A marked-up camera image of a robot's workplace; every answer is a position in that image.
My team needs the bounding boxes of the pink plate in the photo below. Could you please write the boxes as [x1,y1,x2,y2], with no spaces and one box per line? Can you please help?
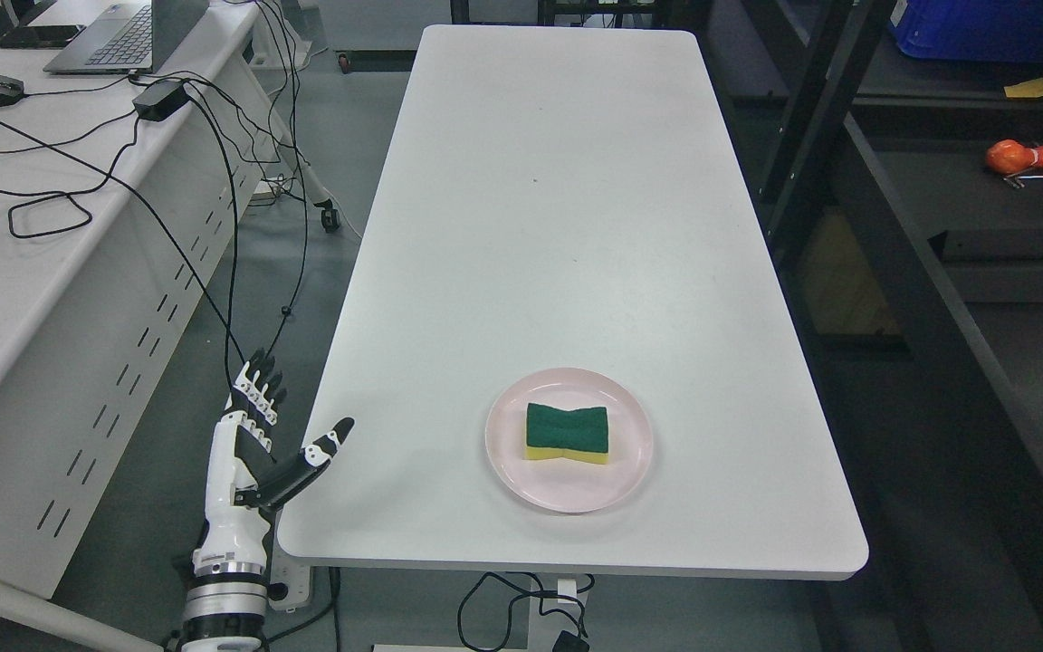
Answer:
[484,368,655,514]

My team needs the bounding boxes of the orange toy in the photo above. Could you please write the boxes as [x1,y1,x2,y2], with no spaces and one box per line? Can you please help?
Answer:
[984,139,1043,175]

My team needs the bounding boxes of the grey laptop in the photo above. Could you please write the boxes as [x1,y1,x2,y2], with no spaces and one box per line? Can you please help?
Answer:
[43,1,208,75]

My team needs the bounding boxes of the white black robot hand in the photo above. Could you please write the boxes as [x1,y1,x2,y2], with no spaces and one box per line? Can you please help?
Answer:
[192,351,355,578]

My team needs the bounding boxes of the black metal shelf rack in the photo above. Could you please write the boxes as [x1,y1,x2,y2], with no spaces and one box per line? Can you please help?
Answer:
[706,1,1043,651]

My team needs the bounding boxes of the blue plastic bin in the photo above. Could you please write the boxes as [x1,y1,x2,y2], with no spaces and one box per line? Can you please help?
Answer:
[887,1,1043,63]

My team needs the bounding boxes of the white table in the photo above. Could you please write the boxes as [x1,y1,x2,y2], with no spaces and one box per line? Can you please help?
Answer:
[277,24,869,580]

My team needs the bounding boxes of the white side desk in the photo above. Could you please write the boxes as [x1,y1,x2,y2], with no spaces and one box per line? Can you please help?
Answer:
[0,3,284,599]

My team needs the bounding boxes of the white power strip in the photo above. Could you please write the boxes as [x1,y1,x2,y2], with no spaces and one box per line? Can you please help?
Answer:
[269,557,313,612]

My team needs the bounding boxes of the green yellow sponge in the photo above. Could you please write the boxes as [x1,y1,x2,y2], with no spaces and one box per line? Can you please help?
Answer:
[524,403,609,464]

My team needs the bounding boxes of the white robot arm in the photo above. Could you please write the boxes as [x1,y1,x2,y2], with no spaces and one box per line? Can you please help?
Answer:
[175,561,268,651]

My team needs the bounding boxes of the black power adapter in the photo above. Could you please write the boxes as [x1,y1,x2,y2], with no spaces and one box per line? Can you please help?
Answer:
[132,79,189,122]

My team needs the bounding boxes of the black smartphone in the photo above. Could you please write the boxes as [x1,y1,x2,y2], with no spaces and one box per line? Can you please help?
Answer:
[0,24,86,50]

